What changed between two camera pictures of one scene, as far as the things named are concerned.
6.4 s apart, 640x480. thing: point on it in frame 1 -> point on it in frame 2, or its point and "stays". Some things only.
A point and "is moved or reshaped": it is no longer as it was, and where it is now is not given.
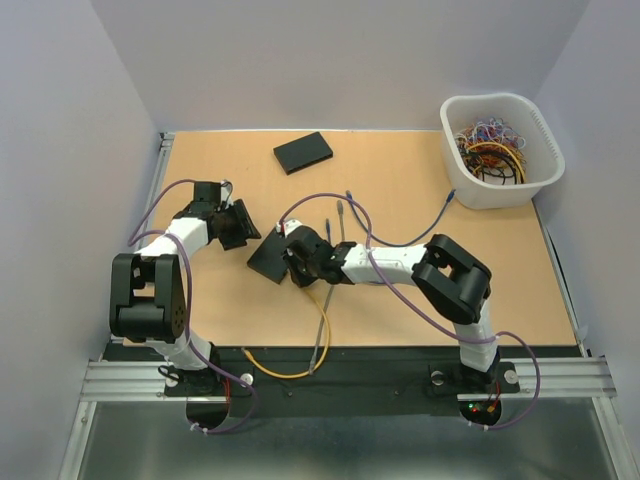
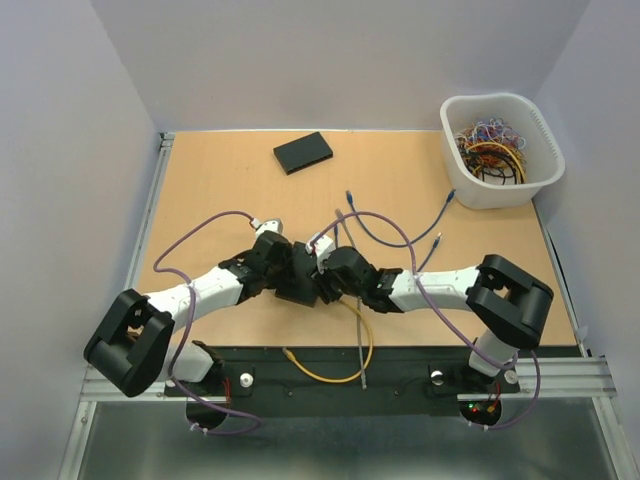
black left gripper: (245, 226) -> (287, 269)
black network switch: (303, 152) stays
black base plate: (343, 381) stays
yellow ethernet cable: (249, 357) -> (291, 357)
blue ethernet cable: (370, 232) stays
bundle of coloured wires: (492, 151) stays
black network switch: (269, 259) is moved or reshaped
